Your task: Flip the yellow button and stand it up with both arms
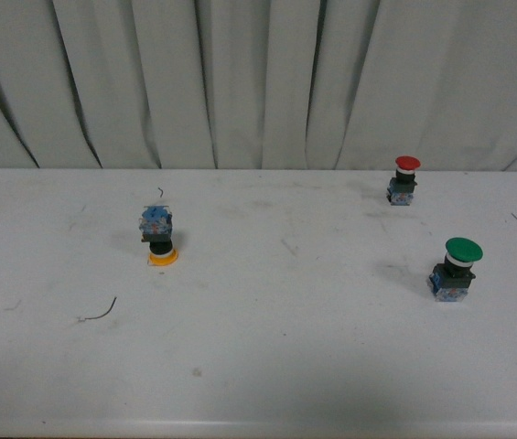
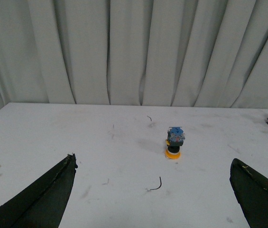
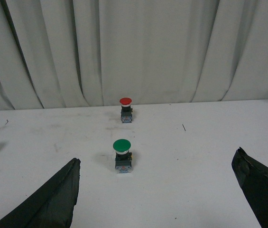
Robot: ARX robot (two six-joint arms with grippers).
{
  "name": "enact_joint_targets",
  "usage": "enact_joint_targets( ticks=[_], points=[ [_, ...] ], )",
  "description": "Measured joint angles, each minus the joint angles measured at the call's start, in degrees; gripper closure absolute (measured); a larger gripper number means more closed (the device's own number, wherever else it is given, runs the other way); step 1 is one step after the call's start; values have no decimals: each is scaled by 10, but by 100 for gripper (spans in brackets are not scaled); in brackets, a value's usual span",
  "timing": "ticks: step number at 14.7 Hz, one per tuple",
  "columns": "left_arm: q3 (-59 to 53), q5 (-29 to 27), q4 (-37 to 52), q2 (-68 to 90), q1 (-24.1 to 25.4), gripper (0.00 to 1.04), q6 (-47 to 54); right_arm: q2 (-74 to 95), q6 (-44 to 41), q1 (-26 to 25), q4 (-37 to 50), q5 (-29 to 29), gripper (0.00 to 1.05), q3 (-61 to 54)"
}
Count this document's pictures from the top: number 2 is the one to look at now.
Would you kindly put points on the white pleated curtain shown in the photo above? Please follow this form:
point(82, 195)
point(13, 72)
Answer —
point(191, 53)

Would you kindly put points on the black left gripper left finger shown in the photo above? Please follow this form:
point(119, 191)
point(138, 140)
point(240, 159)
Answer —
point(43, 203)

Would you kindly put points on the yellow push button switch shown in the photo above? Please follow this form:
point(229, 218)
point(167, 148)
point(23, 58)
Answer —
point(175, 139)

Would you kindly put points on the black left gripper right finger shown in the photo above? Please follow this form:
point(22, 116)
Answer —
point(251, 191)

